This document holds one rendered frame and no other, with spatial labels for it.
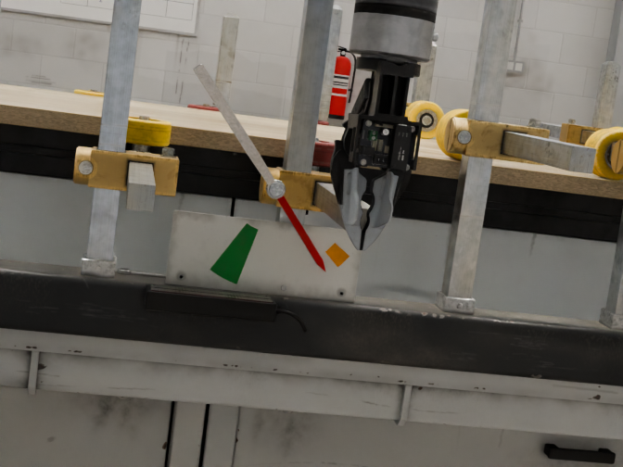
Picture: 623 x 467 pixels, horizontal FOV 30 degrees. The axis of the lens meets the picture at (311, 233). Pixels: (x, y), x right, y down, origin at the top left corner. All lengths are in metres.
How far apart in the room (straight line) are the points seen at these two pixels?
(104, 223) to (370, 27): 0.50
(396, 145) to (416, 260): 0.62
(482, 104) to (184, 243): 0.45
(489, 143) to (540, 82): 7.43
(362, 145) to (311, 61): 0.34
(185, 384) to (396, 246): 0.42
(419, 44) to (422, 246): 0.64
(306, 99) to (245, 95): 7.16
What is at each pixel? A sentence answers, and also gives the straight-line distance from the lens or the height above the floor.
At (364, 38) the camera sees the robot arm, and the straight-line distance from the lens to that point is 1.26.
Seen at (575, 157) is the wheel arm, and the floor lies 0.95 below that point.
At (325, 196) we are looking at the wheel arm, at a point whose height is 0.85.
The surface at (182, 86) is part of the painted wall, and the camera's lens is 8.72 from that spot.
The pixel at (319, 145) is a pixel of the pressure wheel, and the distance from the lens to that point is 1.68.
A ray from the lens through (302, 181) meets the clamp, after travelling 1.56.
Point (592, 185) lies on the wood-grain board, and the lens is 1.89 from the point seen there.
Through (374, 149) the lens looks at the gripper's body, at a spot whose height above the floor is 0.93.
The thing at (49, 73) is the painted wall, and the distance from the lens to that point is 8.80.
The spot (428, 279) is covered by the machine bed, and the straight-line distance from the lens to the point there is 1.86.
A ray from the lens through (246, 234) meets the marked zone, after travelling 1.57.
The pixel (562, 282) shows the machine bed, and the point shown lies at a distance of 1.93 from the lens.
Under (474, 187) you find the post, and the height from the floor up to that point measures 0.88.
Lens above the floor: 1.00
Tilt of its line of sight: 8 degrees down
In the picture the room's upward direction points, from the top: 8 degrees clockwise
